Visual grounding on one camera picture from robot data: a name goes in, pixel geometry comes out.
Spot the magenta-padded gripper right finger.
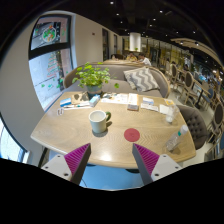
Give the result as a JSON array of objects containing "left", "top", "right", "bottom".
[{"left": 131, "top": 142, "right": 184, "bottom": 186}]

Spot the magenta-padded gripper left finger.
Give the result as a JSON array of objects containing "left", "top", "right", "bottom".
[{"left": 41, "top": 142, "right": 92, "bottom": 186}]

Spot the flat round red coaster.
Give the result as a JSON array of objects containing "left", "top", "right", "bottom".
[{"left": 123, "top": 127, "right": 141, "bottom": 143}]

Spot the clear plastic cup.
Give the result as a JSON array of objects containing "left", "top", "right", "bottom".
[{"left": 165, "top": 104, "right": 180, "bottom": 125}]

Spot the long white card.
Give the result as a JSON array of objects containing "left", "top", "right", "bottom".
[{"left": 139, "top": 102, "right": 160, "bottom": 112}]

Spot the white napkin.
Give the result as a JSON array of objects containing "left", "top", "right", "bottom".
[{"left": 158, "top": 103, "right": 171, "bottom": 116}]

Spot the small dark booklet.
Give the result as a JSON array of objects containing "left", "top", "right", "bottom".
[{"left": 126, "top": 103, "right": 140, "bottom": 112}]

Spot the blue card stand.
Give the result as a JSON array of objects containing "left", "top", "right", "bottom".
[{"left": 59, "top": 97, "right": 73, "bottom": 108}]

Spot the small blue-white card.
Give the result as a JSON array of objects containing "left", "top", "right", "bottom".
[{"left": 142, "top": 96, "right": 155, "bottom": 106}]

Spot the white tissue box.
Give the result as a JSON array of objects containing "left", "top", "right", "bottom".
[{"left": 88, "top": 94, "right": 102, "bottom": 108}]

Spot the grey tufted armchair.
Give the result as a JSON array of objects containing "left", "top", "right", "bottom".
[{"left": 176, "top": 103, "right": 210, "bottom": 151}]

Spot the yellow card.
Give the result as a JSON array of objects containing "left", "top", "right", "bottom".
[{"left": 163, "top": 98, "right": 175, "bottom": 107}]

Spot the tall white leaflet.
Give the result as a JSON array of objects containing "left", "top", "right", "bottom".
[{"left": 127, "top": 92, "right": 140, "bottom": 106}]

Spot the printed paper leaflet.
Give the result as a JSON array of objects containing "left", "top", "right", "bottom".
[{"left": 99, "top": 92, "right": 130, "bottom": 105}]

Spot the grey chevron cushion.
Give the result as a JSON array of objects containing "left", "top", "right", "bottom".
[{"left": 122, "top": 66, "right": 161, "bottom": 93}]

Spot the green potted plant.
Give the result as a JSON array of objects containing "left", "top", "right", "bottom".
[{"left": 71, "top": 61, "right": 121, "bottom": 96}]

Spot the group of dining chairs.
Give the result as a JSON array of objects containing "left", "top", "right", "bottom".
[{"left": 166, "top": 61, "right": 224, "bottom": 161}]

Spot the grey curved sofa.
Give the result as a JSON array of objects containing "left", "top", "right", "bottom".
[{"left": 62, "top": 62, "right": 171, "bottom": 100}]

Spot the person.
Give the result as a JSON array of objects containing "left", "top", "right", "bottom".
[
  {"left": 137, "top": 52, "right": 153, "bottom": 67},
  {"left": 125, "top": 51, "right": 139, "bottom": 63}
]

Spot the dark-framed window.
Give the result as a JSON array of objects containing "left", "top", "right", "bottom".
[{"left": 27, "top": 14, "right": 75, "bottom": 111}]

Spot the group of ceiling lights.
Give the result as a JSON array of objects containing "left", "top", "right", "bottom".
[{"left": 108, "top": 0, "right": 224, "bottom": 46}]

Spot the white mug with green handle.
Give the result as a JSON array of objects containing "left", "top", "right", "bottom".
[{"left": 88, "top": 109, "right": 112, "bottom": 135}]

